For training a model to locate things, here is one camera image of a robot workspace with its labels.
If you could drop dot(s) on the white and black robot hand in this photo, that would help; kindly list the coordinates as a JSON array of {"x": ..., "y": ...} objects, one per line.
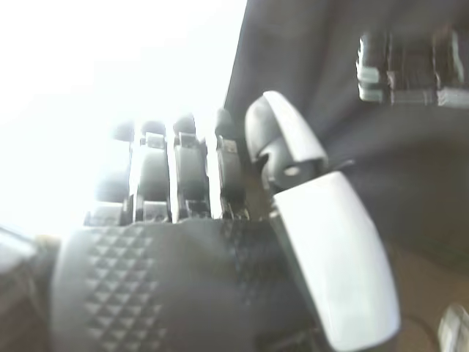
[{"x": 165, "y": 286}]

